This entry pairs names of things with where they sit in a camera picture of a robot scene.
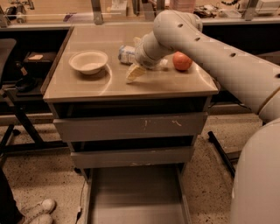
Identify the white sneaker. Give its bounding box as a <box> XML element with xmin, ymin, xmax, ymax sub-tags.
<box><xmin>21</xmin><ymin>199</ymin><xmax>56</xmax><ymax>219</ymax></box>
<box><xmin>29</xmin><ymin>214</ymin><xmax>53</xmax><ymax>224</ymax></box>

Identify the top grey drawer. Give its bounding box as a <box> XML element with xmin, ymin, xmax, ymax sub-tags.
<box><xmin>53</xmin><ymin>112</ymin><xmax>207</xmax><ymax>142</ymax></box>

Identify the white sneaker upper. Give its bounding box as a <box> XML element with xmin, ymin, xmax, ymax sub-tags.
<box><xmin>21</xmin><ymin>199</ymin><xmax>56</xmax><ymax>219</ymax></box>

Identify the red apple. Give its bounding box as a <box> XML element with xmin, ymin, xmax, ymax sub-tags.
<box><xmin>172</xmin><ymin>52</ymin><xmax>193</xmax><ymax>71</ymax></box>

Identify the grey drawer cabinet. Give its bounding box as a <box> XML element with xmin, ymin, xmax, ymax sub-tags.
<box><xmin>39</xmin><ymin>22</ymin><xmax>221</xmax><ymax>224</ymax></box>

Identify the black box on shelf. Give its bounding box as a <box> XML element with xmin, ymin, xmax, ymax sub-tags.
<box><xmin>24</xmin><ymin>52</ymin><xmax>56</xmax><ymax>69</ymax></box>

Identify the black floor bar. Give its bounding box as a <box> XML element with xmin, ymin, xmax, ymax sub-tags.
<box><xmin>207</xmin><ymin>131</ymin><xmax>235</xmax><ymax>178</ymax></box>

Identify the open bottom grey drawer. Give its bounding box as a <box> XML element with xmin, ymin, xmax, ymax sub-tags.
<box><xmin>84</xmin><ymin>164</ymin><xmax>192</xmax><ymax>224</ymax></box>

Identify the white sneaker lower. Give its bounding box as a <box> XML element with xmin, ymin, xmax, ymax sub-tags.
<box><xmin>29</xmin><ymin>214</ymin><xmax>53</xmax><ymax>224</ymax></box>

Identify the middle grey drawer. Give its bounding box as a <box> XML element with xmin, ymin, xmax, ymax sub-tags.
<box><xmin>71</xmin><ymin>146</ymin><xmax>194</xmax><ymax>169</ymax></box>

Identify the pink plastic container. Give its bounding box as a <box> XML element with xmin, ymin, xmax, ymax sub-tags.
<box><xmin>169</xmin><ymin>0</ymin><xmax>196</xmax><ymax>13</ymax></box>

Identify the white bowl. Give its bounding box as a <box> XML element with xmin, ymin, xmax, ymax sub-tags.
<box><xmin>68</xmin><ymin>50</ymin><xmax>108</xmax><ymax>75</ymax></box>

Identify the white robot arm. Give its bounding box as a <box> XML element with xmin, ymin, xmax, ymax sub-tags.
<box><xmin>135</xmin><ymin>10</ymin><xmax>280</xmax><ymax>224</ymax></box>

